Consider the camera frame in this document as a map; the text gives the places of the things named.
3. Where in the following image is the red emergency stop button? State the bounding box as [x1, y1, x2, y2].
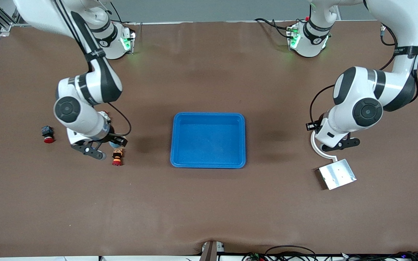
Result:
[41, 125, 55, 144]

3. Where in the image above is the silver metal plate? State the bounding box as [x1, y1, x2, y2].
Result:
[318, 158, 357, 190]

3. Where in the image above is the blue plastic tray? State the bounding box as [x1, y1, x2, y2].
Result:
[170, 112, 246, 169]

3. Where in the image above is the white half-ring pipe clamp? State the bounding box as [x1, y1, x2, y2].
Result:
[310, 130, 338, 162]

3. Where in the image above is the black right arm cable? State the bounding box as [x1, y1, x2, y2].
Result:
[107, 102, 132, 137]

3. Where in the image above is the black left arm base cable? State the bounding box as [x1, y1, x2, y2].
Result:
[254, 17, 296, 38]

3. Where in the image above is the black cable loop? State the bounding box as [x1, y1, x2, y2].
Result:
[265, 245, 317, 261]

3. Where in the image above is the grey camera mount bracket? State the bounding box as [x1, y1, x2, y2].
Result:
[199, 240, 226, 261]

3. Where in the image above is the black cable bundle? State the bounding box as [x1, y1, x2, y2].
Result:
[340, 251, 418, 261]

